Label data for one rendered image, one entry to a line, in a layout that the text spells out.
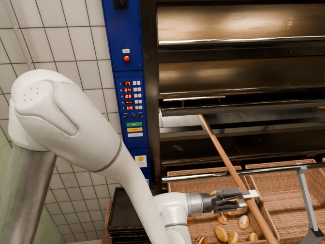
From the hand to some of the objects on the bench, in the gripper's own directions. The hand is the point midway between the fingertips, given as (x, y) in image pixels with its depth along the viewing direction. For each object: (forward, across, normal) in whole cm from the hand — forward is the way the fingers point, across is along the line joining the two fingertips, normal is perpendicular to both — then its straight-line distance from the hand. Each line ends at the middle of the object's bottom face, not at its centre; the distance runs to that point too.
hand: (248, 198), depth 79 cm
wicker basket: (+59, +62, -27) cm, 89 cm away
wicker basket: (0, +62, -27) cm, 67 cm away
